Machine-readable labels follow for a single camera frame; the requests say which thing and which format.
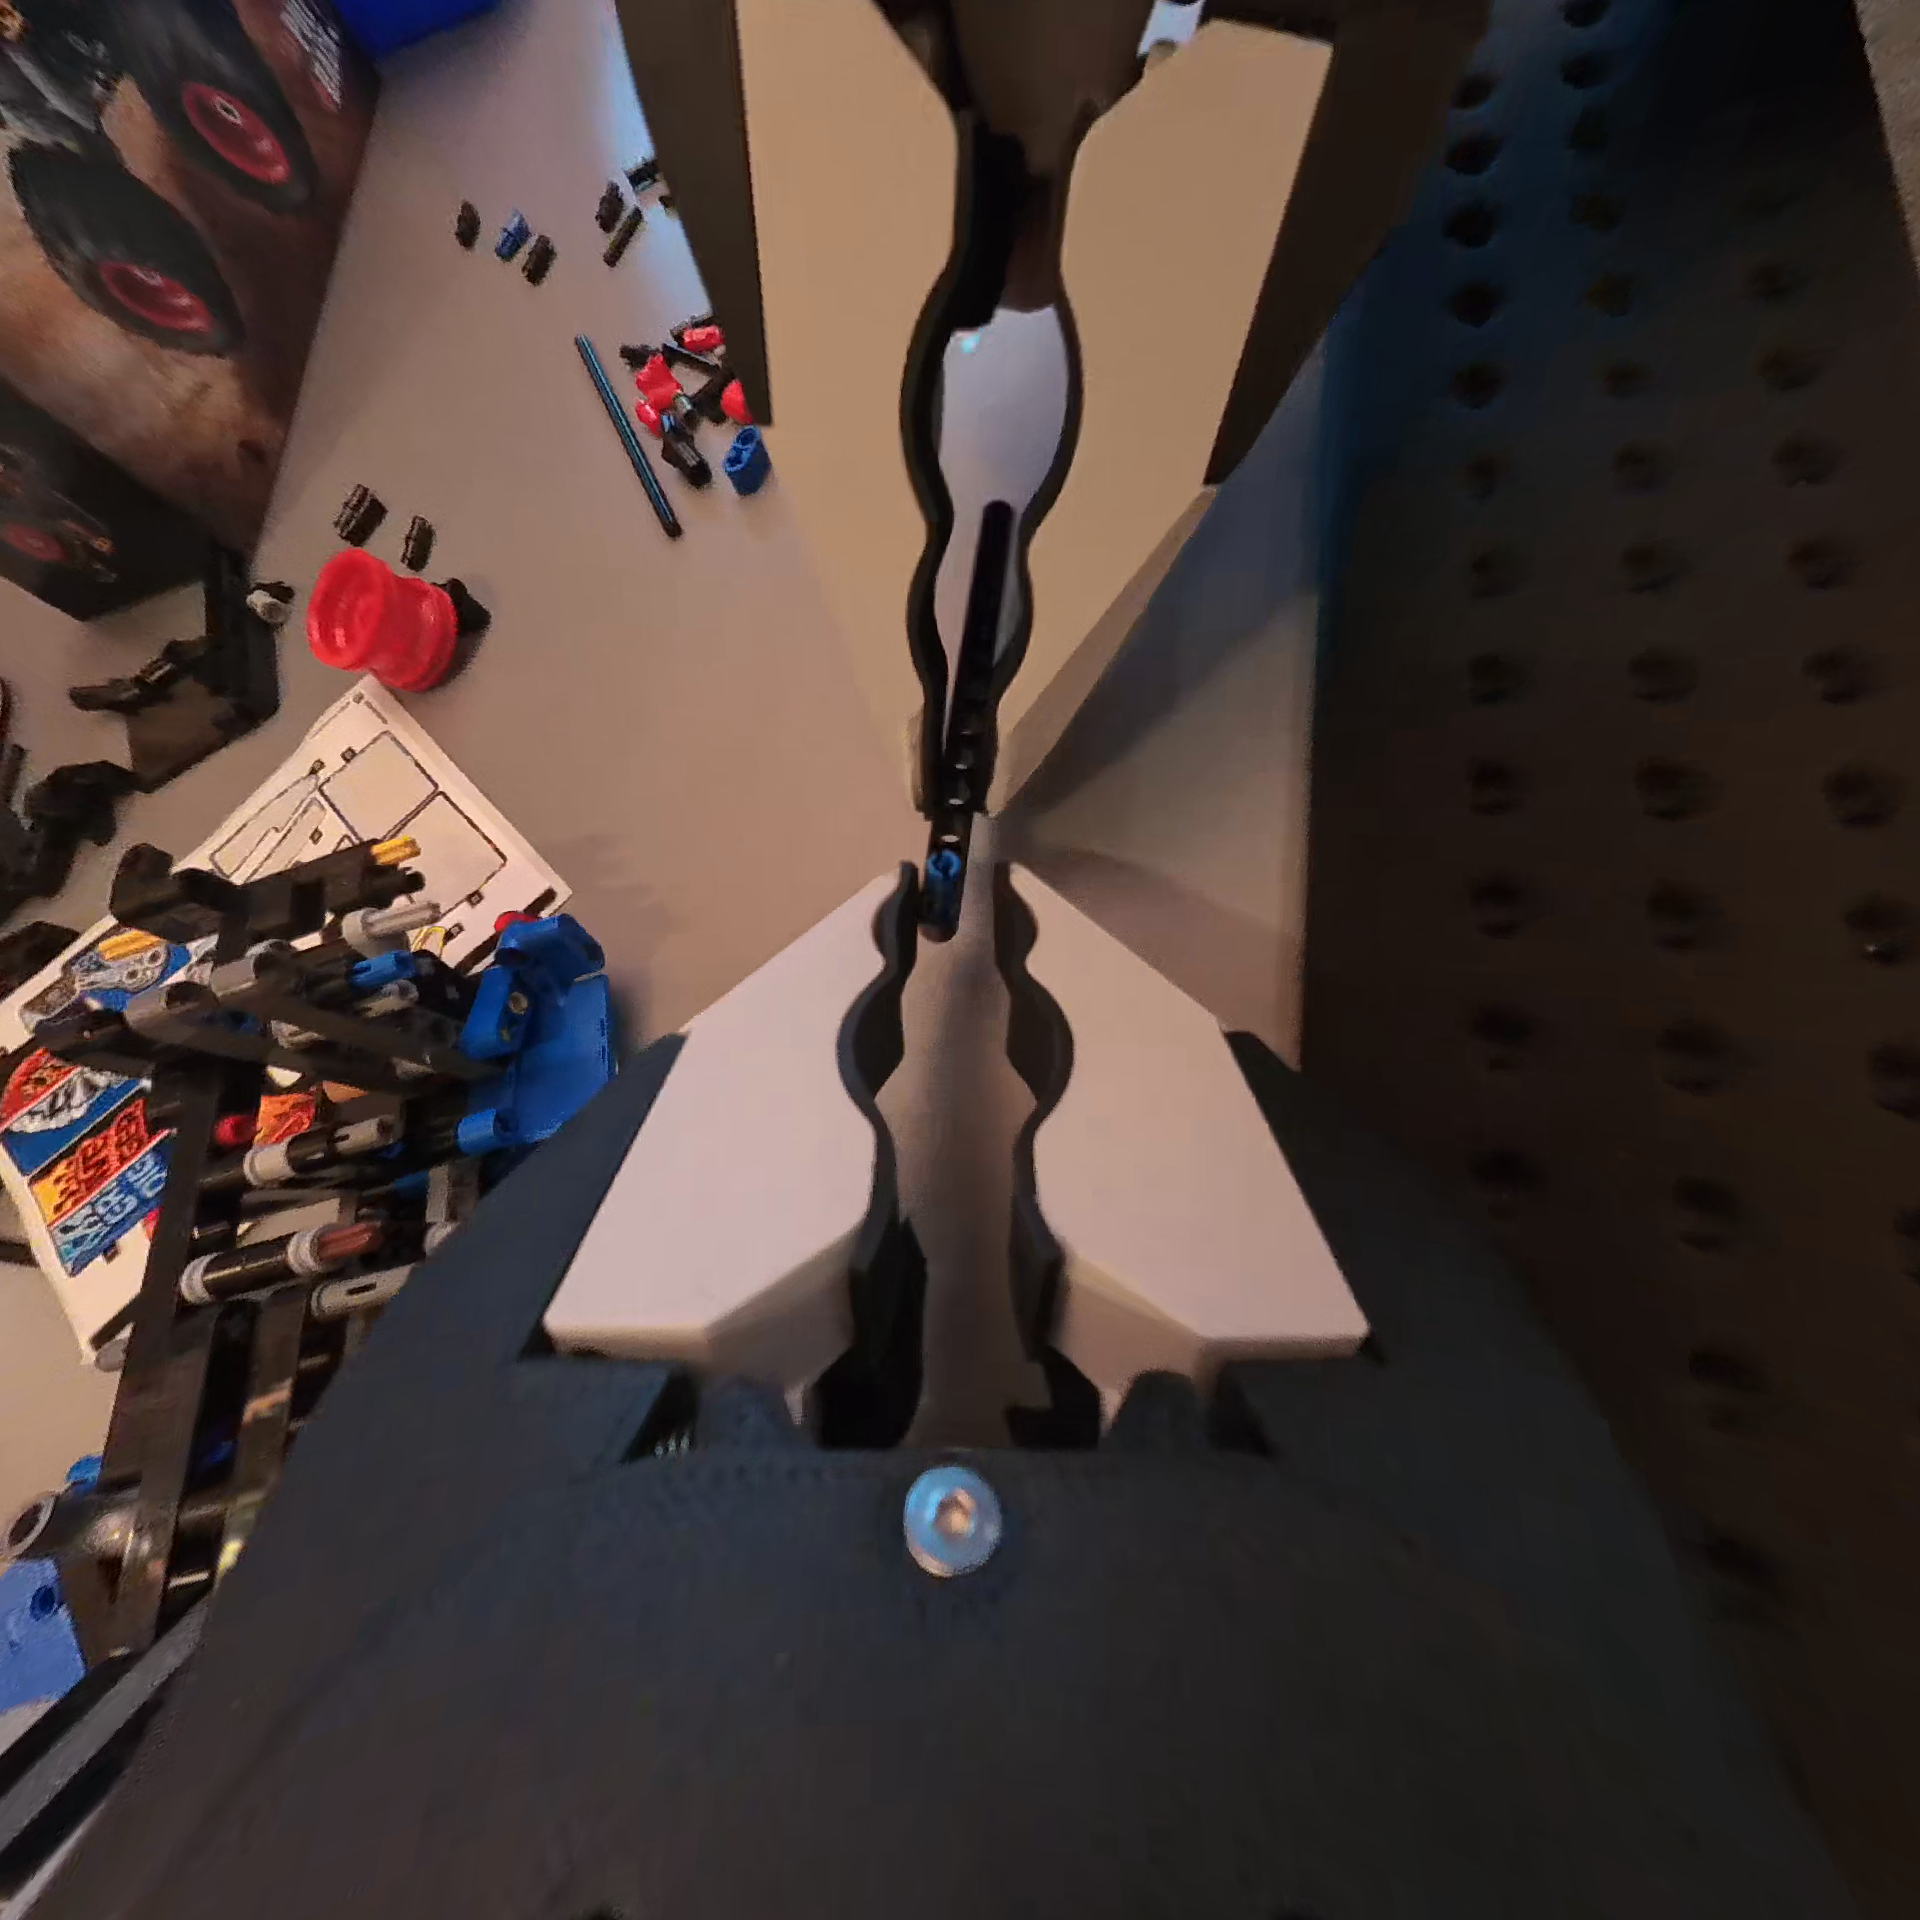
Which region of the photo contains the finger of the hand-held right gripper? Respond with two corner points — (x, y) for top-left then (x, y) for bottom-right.
(733, 0), (982, 807)
(977, 31), (1330, 816)

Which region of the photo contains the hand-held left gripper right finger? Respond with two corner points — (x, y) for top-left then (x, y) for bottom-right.
(989, 862), (1371, 1361)

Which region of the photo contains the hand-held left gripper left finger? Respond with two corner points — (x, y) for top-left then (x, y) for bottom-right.
(540, 862), (923, 1355)

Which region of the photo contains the long black holed beam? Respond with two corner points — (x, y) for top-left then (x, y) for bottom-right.
(916, 498), (1022, 910)

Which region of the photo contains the pile of red black pins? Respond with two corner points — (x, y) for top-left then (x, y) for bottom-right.
(618, 313), (752, 490)

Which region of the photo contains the thin dark axle rod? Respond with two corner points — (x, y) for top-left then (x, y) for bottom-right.
(571, 334), (685, 539)

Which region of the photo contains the blue storage bin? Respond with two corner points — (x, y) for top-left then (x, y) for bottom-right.
(336, 0), (495, 64)

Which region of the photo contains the partly built toy truck chassis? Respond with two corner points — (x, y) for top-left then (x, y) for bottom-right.
(0, 842), (618, 1719)

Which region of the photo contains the printed sticker sheet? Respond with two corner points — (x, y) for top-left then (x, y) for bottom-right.
(0, 673), (575, 1370)

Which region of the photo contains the red wheel hub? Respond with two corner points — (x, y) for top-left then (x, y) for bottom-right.
(307, 547), (455, 696)

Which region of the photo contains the toy truck set box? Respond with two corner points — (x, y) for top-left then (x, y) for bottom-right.
(0, 0), (381, 625)

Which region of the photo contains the black perforated board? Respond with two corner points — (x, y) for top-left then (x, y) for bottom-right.
(1297, 0), (1920, 1920)

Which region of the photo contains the black toy panel piece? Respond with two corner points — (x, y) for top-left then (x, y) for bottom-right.
(66, 543), (286, 795)

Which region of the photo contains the cluster of black toy beams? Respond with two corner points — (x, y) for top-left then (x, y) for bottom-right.
(0, 751), (175, 917)

